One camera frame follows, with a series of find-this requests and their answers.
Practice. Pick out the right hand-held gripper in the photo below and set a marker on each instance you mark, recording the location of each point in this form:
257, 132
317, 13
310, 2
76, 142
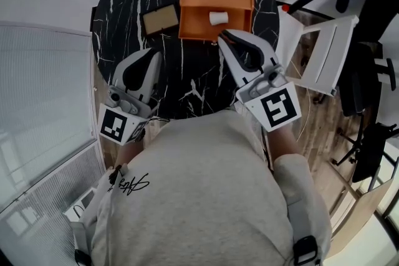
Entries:
274, 106

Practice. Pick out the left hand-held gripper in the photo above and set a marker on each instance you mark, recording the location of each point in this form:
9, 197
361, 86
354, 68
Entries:
134, 109

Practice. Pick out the white cylindrical item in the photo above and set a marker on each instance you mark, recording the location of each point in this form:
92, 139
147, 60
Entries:
218, 18

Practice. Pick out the person's right forearm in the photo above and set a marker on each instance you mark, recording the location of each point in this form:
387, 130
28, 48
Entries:
283, 143

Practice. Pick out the person's left forearm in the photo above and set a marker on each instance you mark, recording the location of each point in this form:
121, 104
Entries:
131, 152

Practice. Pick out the white box device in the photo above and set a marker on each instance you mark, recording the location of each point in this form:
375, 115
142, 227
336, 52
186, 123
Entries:
82, 202

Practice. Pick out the black framed beige tray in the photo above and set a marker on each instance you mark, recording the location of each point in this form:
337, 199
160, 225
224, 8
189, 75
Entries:
160, 20

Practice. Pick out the white slatted chair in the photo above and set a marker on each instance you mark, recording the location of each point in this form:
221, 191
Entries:
318, 50

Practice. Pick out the black office chair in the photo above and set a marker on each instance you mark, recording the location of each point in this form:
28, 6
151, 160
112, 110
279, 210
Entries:
368, 87

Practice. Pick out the person's gray sweatshirt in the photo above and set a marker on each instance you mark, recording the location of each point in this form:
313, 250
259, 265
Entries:
199, 190

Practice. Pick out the light wooden desk panel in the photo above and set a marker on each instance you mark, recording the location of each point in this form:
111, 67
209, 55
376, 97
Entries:
364, 215

